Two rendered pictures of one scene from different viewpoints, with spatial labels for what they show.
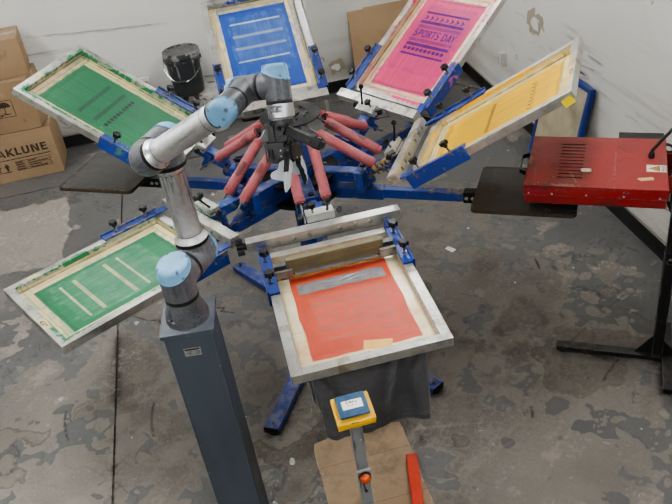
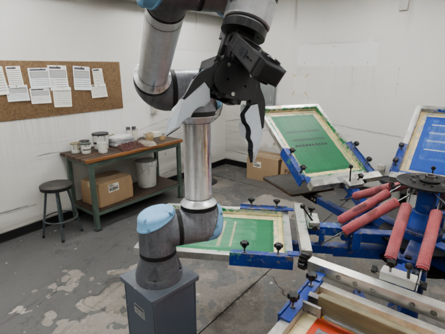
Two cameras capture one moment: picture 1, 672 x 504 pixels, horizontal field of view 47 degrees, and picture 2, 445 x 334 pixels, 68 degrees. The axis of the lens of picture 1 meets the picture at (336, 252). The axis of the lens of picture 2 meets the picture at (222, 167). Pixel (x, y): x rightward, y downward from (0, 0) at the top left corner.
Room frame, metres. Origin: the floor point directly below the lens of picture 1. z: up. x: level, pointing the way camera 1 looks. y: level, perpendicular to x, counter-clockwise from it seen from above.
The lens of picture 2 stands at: (1.60, -0.28, 1.85)
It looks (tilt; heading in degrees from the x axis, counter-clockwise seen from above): 16 degrees down; 46
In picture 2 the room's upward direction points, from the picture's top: straight up
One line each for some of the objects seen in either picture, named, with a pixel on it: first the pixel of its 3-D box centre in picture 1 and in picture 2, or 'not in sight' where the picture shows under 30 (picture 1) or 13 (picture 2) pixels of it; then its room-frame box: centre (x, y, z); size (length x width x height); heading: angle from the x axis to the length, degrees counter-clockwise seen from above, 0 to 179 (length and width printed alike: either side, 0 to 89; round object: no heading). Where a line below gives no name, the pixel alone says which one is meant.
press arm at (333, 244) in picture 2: (202, 243); (296, 246); (3.06, 0.61, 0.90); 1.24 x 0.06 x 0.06; 128
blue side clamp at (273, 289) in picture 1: (269, 277); (301, 301); (2.59, 0.29, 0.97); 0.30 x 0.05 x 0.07; 8
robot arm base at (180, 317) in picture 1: (184, 304); (158, 262); (2.12, 0.54, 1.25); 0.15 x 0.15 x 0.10
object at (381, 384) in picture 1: (373, 390); not in sight; (2.10, -0.06, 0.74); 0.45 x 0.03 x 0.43; 98
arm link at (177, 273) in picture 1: (177, 276); (159, 228); (2.12, 0.53, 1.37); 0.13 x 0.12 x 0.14; 155
